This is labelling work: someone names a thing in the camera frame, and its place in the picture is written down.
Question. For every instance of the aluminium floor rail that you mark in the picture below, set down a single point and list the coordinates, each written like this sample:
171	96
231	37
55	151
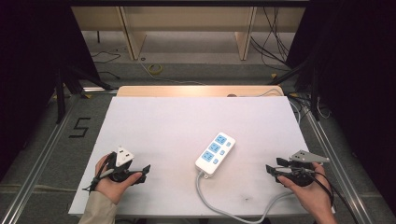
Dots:
339	174
34	174

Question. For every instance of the person's right hand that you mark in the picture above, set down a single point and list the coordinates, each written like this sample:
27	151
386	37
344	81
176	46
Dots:
313	197

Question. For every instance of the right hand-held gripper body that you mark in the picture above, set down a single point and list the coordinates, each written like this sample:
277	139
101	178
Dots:
300	179

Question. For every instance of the yellow tape roll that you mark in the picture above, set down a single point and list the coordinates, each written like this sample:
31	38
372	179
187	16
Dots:
154	68

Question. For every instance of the person's left hand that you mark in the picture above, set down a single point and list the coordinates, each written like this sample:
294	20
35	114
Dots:
113	188

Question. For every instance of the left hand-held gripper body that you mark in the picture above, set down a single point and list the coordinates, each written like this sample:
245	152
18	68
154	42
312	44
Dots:
124	158

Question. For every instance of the black tripod stand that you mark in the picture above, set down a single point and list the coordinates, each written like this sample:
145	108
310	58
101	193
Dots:
314	93
60	93

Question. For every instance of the beige wooden desk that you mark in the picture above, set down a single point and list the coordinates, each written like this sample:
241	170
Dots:
186	18

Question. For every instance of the black curtain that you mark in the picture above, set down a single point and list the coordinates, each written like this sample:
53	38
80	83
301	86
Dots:
28	77
358	77

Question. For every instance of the white power strip blue sockets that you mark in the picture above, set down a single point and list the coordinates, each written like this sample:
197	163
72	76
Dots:
215	155

